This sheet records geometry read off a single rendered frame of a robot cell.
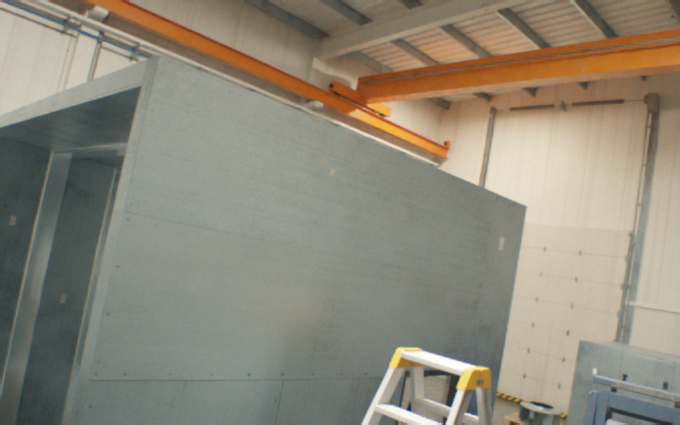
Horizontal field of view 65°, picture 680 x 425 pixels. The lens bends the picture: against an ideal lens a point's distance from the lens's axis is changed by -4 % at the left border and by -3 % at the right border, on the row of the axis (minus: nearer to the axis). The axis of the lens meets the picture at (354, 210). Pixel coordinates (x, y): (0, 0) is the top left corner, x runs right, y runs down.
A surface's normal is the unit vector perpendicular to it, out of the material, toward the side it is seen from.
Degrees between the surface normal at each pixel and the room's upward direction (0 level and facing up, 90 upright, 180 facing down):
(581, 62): 90
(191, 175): 90
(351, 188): 90
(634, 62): 90
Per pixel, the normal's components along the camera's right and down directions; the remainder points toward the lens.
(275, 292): 0.69, 0.06
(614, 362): -0.70, -0.19
